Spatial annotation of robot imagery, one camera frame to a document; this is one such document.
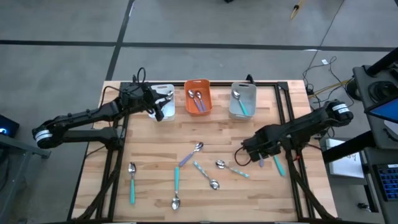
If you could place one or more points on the grey plastic bin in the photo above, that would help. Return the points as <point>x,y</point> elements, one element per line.
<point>248,99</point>

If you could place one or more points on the white paper box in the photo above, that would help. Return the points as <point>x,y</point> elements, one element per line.
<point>345,158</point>

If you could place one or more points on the blue screen monitor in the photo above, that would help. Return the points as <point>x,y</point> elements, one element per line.
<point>385,110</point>

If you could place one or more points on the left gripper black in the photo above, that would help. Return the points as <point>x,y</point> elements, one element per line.
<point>140,96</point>

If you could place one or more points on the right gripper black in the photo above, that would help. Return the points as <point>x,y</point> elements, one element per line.
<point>261,141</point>

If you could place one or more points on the orange plastic bin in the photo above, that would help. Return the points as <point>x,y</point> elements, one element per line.
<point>206,93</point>

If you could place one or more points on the white plastic bin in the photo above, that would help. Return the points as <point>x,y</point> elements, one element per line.
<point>168,112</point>

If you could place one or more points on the grey equipment cart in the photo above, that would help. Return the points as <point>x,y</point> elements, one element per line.
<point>360,77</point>

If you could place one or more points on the small white floor tag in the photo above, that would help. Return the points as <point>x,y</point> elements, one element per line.
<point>325,61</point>

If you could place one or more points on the backlit black keyboard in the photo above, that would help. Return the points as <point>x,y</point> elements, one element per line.
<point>387,183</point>

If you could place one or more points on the black device blue light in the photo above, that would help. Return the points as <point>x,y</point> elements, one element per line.
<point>6,127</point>

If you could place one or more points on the grey side table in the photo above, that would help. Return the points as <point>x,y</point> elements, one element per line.
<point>18,149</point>

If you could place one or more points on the small black floor object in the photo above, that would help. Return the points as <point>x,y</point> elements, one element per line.
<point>362,206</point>

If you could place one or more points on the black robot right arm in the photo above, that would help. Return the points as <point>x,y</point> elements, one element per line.
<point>304,123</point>

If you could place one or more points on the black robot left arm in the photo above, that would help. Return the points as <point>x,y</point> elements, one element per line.
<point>77,116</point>

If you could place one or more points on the black aluminium table frame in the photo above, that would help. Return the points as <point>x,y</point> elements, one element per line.
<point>179,83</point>

